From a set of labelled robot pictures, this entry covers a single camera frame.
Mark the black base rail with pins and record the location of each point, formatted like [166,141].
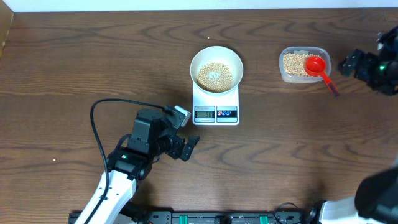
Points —
[164,217]

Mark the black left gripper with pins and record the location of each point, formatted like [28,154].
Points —
[175,151]

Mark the white digital kitchen scale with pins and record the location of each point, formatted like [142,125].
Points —
[215,109]

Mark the red plastic scoop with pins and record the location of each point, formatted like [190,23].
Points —
[315,66]

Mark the clear plastic container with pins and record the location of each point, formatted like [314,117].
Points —
[304,50]

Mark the cream bowl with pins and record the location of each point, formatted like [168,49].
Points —
[218,54]

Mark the soybeans in bowl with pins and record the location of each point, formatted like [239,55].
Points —
[215,77]

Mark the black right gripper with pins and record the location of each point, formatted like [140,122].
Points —
[363,72]

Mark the soybeans pile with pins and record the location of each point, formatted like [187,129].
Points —
[294,64]

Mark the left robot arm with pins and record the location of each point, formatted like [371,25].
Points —
[154,133]

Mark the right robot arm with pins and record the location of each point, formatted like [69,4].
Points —
[375,200]

